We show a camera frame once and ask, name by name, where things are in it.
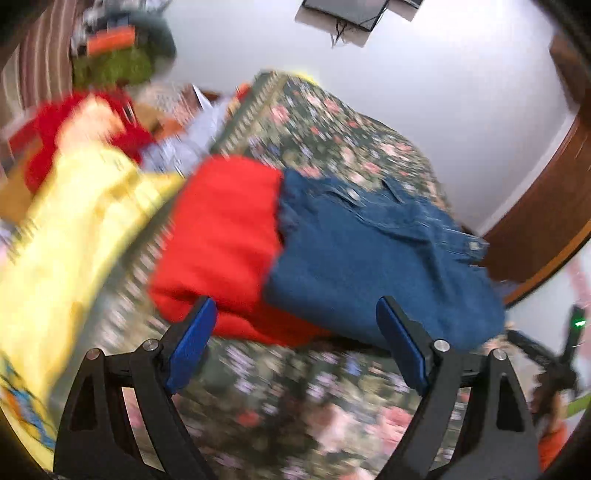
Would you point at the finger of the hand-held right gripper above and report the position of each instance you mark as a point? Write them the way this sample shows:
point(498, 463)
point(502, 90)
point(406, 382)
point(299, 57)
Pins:
point(531, 348)

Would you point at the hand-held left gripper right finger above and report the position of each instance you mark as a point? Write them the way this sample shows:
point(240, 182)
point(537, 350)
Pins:
point(401, 341)

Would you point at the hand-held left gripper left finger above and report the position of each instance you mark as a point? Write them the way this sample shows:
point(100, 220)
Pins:
point(191, 341)

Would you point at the blue denim jacket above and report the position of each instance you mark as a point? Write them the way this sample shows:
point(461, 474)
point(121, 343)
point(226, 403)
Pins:
point(369, 258)

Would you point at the pile of mixed clothes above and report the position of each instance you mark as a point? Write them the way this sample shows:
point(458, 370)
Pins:
point(138, 18)

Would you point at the white wardrobe sliding door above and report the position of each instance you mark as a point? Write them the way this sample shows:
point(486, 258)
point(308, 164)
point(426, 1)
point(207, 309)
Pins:
point(540, 309)

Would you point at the orange red cloth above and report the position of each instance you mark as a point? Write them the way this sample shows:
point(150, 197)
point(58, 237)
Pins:
point(551, 445)

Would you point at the red folded garment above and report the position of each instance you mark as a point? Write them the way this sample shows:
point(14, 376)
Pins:
point(221, 240)

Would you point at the brown wooden door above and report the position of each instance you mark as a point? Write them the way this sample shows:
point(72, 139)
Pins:
point(545, 207)

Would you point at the yellow printed garment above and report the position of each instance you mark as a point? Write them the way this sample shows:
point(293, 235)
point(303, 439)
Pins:
point(69, 258)

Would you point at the light blue white garment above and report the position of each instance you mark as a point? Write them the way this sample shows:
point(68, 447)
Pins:
point(198, 134)

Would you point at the floral bedspread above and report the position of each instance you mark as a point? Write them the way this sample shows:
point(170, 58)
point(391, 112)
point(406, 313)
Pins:
point(323, 120)

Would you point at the red and cream garment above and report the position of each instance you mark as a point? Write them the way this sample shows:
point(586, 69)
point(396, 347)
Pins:
point(46, 134)

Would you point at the striped pink curtain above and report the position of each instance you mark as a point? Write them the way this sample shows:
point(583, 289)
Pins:
point(37, 55)

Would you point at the small black wall monitor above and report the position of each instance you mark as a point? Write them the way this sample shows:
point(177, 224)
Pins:
point(344, 9)

